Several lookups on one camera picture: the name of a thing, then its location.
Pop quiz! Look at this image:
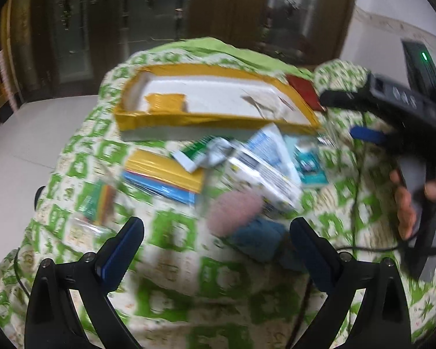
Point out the blue cloth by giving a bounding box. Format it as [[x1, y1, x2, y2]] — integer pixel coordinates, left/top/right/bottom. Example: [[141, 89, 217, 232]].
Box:
[[230, 220, 306, 270]]

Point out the white tissue pack yellow print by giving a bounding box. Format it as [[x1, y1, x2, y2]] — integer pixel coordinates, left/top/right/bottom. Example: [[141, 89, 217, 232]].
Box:
[[229, 149, 303, 219]]

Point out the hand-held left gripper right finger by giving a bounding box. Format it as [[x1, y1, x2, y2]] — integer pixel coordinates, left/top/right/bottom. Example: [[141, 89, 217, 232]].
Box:
[[289, 217, 411, 349]]

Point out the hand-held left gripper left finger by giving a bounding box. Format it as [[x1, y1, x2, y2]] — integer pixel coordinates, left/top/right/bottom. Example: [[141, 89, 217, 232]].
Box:
[[25, 216, 146, 349]]

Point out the green white packet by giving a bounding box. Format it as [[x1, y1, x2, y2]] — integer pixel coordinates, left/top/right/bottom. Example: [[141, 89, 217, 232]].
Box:
[[172, 136, 222, 171]]

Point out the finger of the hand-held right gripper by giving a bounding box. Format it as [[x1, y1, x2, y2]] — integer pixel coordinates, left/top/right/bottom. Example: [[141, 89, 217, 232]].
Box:
[[319, 90, 372, 112], [350, 126, 387, 145]]

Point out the red foil packet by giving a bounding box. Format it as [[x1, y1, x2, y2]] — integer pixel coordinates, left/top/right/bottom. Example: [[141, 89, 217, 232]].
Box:
[[286, 74, 326, 111]]

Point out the wooden door with glass pane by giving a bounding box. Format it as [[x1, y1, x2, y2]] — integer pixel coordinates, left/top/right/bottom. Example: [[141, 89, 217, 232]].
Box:
[[187, 0, 361, 67]]

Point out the green printed blanket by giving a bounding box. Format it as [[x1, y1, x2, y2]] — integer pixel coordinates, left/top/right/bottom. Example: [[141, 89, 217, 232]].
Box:
[[0, 36, 436, 349]]

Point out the shiny yellow packet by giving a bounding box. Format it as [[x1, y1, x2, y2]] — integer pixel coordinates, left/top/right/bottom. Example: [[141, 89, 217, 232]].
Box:
[[125, 148, 205, 194]]

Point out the foam tray with yellow tape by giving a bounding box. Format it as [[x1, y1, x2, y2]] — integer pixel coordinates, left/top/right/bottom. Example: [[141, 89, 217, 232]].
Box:
[[113, 63, 322, 142]]

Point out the person's right hand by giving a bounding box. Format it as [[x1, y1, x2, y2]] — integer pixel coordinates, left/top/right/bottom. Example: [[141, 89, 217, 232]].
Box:
[[390, 169, 436, 241]]

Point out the teal cartoon packet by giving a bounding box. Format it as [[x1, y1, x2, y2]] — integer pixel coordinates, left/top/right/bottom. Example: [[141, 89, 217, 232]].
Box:
[[294, 142, 328, 188]]

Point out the colourful striped packet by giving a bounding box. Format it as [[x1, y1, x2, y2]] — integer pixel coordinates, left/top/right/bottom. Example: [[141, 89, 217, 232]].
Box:
[[74, 180, 117, 226]]

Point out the white blue printed packet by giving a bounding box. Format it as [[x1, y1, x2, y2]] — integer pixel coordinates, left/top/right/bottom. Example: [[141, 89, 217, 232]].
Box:
[[247, 123, 295, 168]]

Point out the black cable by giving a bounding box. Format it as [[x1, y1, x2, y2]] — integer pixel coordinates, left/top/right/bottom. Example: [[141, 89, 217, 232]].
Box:
[[292, 111, 436, 349]]

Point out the blue flat packet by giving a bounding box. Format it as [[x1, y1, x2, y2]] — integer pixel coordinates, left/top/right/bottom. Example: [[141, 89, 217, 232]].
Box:
[[121, 171, 197, 206]]

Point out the gold framed cabinet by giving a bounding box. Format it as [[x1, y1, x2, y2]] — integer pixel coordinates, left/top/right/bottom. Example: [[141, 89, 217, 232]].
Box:
[[0, 0, 24, 115]]

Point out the silver crumpled packet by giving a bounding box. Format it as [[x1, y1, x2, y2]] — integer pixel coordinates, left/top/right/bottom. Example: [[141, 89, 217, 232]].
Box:
[[206, 138, 237, 168]]

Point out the dark glass double door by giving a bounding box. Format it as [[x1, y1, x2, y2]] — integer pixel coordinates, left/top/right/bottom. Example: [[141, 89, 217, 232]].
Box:
[[22, 0, 190, 99]]

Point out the black round object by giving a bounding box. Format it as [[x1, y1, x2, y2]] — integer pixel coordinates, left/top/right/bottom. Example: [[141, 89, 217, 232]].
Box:
[[34, 185, 47, 209]]

